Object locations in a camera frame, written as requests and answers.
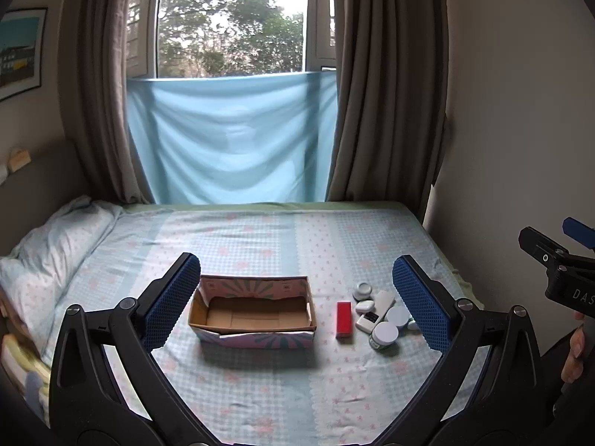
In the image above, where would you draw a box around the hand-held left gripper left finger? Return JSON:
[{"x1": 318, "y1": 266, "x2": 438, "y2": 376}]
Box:
[{"x1": 49, "y1": 252, "x2": 219, "y2": 446}]

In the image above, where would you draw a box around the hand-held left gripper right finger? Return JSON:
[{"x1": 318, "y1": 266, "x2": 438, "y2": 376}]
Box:
[{"x1": 381, "y1": 255, "x2": 546, "y2": 446}]

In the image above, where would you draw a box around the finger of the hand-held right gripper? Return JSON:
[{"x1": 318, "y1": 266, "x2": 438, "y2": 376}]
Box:
[
  {"x1": 562, "y1": 217, "x2": 595, "y2": 245},
  {"x1": 519, "y1": 226, "x2": 572, "y2": 271}
]

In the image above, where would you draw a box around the round white jar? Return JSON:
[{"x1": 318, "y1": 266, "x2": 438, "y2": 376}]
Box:
[{"x1": 385, "y1": 306, "x2": 410, "y2": 329}]

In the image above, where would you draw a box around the green label bottle white lid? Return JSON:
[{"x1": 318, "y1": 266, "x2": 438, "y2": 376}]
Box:
[{"x1": 369, "y1": 323, "x2": 400, "y2": 353}]

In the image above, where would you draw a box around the white remote control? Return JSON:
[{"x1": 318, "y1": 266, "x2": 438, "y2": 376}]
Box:
[{"x1": 356, "y1": 290, "x2": 396, "y2": 334}]

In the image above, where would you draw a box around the red rectangular box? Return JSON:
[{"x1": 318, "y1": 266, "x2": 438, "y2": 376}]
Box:
[{"x1": 337, "y1": 301, "x2": 353, "y2": 339}]

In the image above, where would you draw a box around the cardboard box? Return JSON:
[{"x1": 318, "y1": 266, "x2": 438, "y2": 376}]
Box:
[{"x1": 187, "y1": 275, "x2": 318, "y2": 350}]

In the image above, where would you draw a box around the person's right hand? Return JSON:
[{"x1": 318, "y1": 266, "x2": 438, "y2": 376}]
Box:
[{"x1": 560, "y1": 311, "x2": 588, "y2": 384}]

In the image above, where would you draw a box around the checkered floral bed sheet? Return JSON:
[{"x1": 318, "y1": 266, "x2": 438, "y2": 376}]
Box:
[{"x1": 28, "y1": 202, "x2": 486, "y2": 446}]

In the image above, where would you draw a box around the floral pillow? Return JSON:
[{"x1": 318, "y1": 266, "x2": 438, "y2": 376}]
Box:
[{"x1": 0, "y1": 195, "x2": 123, "y2": 340}]

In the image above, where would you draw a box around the yellow cloth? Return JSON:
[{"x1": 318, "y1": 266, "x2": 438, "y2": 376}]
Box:
[{"x1": 0, "y1": 332, "x2": 52, "y2": 423}]

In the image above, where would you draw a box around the grey headboard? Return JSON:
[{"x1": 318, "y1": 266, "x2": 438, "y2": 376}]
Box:
[{"x1": 0, "y1": 139, "x2": 94, "y2": 261}]

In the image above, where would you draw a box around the light blue hanging cloth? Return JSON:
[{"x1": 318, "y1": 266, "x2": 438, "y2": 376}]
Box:
[{"x1": 125, "y1": 70, "x2": 338, "y2": 205}]

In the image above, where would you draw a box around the small beige box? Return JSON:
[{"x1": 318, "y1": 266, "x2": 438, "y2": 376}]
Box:
[{"x1": 9, "y1": 147, "x2": 31, "y2": 172}]

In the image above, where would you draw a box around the brown curtain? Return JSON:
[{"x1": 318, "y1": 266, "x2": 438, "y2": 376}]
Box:
[
  {"x1": 325, "y1": 0, "x2": 451, "y2": 224},
  {"x1": 59, "y1": 0, "x2": 164, "y2": 203}
]

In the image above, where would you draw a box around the window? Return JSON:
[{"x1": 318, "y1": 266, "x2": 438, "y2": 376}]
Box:
[{"x1": 126, "y1": 0, "x2": 338, "y2": 80}]

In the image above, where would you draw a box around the framed wall picture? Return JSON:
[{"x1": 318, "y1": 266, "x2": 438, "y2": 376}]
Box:
[{"x1": 0, "y1": 7, "x2": 49, "y2": 102}]

